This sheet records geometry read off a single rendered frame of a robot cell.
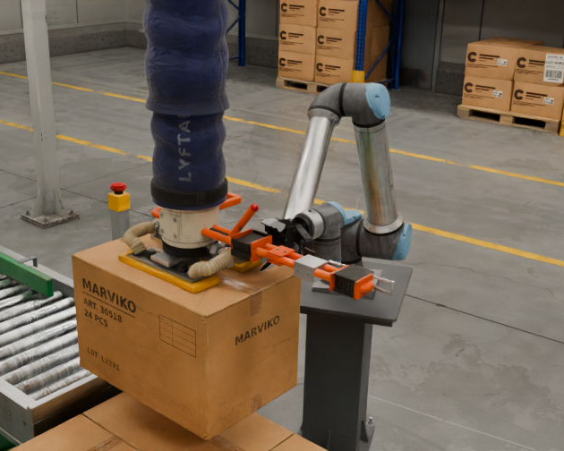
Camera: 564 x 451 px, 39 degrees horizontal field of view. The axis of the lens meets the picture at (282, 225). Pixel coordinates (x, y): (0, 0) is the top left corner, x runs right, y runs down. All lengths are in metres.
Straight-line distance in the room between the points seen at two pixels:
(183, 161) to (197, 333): 0.48
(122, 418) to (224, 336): 0.67
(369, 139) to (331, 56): 7.79
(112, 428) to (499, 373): 2.17
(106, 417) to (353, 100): 1.34
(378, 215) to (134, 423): 1.13
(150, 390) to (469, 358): 2.24
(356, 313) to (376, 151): 0.61
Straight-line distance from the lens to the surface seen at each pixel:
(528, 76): 9.40
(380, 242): 2.97
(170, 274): 2.31
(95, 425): 2.73
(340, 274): 2.00
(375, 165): 2.79
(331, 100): 2.69
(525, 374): 4.23
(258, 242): 2.18
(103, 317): 2.50
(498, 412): 3.89
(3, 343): 3.31
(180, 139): 2.20
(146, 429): 2.69
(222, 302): 2.18
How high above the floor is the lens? 2.09
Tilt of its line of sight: 21 degrees down
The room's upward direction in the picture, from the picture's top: 2 degrees clockwise
